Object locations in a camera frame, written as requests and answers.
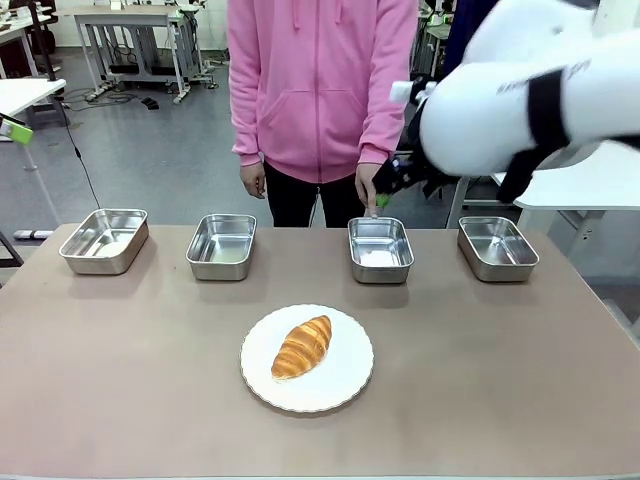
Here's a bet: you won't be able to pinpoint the person's right forearm pink sleeve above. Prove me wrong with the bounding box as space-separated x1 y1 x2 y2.
228 74 267 169

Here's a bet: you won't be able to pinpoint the white scalloped plate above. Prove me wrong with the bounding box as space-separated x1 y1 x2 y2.
240 303 375 414

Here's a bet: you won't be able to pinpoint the black cable sleeve strap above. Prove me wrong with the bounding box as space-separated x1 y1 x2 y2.
497 69 571 204

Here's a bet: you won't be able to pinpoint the blue cloth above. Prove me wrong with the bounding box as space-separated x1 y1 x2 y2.
443 0 496 76

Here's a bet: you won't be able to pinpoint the golden croissant bread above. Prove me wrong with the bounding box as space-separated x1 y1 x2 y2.
270 314 333 384

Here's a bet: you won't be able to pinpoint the thin black hanging cable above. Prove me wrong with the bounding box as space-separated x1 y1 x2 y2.
58 97 104 210

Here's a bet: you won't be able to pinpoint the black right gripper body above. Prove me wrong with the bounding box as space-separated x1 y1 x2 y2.
374 151 454 200

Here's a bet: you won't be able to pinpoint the person's left forearm pink sleeve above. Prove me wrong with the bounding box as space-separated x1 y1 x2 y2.
358 74 407 167

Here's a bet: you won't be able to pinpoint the black clamp pole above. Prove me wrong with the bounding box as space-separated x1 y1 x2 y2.
27 0 57 82

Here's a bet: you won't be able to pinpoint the pink zip hoodie torso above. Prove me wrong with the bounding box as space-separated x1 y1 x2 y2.
227 0 419 185

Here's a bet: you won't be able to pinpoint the black trousers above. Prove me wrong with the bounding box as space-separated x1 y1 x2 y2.
263 159 371 229

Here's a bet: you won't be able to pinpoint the small white side table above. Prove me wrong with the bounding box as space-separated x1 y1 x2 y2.
0 77 67 226

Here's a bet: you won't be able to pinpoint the grey metal workbench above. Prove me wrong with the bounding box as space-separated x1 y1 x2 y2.
73 9 206 104

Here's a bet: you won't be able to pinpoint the person's left hand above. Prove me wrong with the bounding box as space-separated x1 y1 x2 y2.
354 163 386 220

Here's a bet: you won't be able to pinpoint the rectangular stainless steel container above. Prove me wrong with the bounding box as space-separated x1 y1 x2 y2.
185 213 259 282
58 208 150 276
347 216 415 285
457 215 541 283

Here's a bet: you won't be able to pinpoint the person's right hand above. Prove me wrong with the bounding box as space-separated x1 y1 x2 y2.
240 165 267 200

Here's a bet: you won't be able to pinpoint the large white side table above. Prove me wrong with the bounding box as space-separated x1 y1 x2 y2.
462 139 640 261

